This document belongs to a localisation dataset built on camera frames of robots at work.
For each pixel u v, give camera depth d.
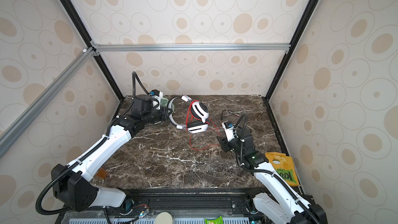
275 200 0.48
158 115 0.67
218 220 0.69
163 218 0.65
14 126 0.53
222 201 0.76
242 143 0.59
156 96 0.69
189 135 0.99
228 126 0.69
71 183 0.39
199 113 0.67
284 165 0.85
